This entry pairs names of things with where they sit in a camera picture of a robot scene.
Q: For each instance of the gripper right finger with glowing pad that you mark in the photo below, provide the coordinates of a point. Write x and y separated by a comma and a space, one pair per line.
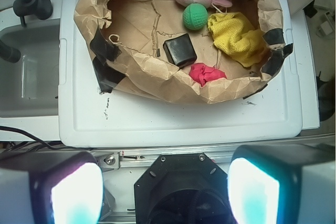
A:
287, 183

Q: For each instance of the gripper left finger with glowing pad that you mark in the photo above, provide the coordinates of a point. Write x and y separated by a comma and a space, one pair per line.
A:
50, 187

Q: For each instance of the white plastic bin lid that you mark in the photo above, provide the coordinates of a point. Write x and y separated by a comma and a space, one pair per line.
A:
89, 118

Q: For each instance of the grey plastic tub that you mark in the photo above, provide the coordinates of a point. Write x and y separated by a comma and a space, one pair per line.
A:
30, 86

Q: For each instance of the crumpled red cloth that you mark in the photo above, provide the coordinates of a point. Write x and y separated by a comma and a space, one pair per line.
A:
203, 74

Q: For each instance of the yellow knitted cloth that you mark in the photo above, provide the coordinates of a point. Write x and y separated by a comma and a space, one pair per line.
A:
235, 35

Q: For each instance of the brown paper bag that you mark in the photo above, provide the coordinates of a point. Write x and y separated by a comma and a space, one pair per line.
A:
125, 43

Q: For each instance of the black square block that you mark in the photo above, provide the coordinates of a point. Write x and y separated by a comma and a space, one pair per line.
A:
180, 51

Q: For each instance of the green rubber ball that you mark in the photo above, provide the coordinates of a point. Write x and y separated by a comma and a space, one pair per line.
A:
195, 16

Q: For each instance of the aluminium frame rail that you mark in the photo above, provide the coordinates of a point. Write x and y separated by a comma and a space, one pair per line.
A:
219, 153

